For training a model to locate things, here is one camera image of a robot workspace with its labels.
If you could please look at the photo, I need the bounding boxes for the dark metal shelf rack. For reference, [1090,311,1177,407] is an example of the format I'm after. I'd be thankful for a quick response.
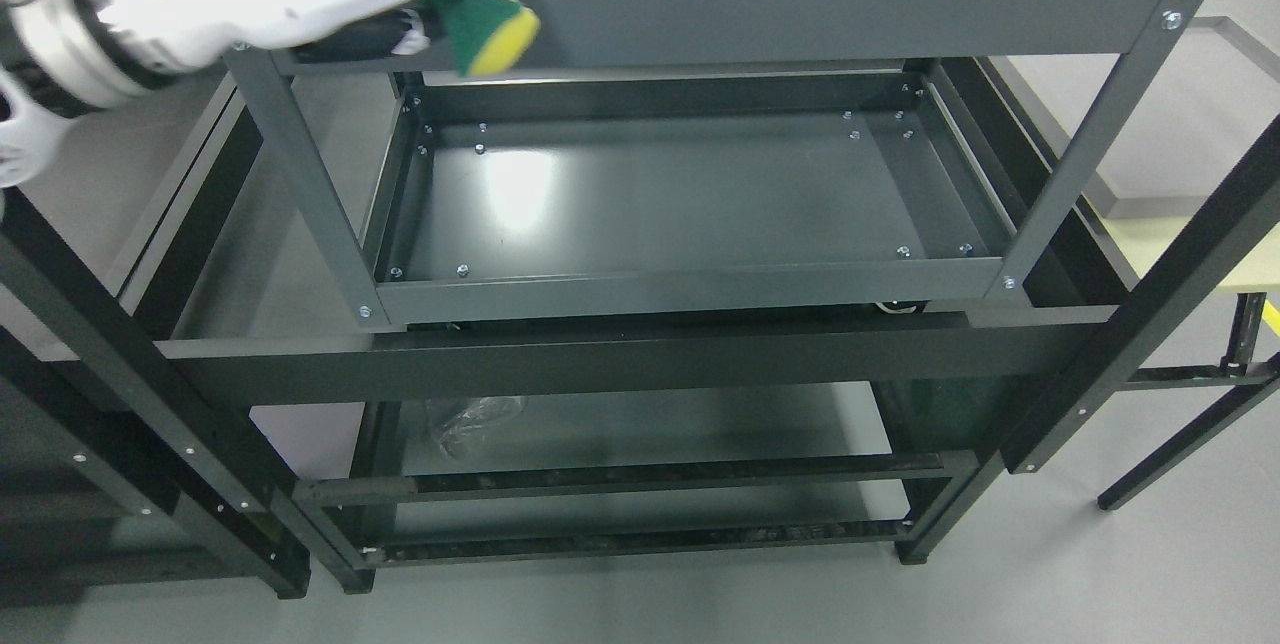
[0,114,1280,600]

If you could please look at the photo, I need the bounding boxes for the beige table with black legs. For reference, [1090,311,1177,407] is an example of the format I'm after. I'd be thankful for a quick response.
[1096,229,1277,511]

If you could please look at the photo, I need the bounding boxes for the clear plastic bag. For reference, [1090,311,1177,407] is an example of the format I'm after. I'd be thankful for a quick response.
[424,396,529,460]

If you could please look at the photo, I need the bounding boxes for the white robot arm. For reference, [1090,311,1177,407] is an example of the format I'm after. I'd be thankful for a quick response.
[1,0,186,189]

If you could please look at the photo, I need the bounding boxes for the green yellow sponge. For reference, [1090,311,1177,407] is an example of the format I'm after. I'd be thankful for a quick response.
[429,0,541,78]

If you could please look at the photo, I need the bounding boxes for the grey metal shelf cart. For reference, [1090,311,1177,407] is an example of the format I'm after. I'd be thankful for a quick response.
[225,0,1251,593]

